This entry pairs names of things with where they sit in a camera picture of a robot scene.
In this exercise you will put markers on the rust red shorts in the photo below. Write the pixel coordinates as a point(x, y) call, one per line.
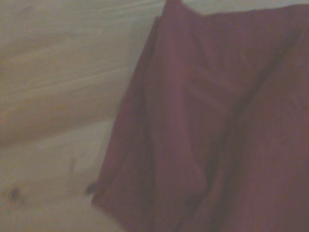
point(205, 120)

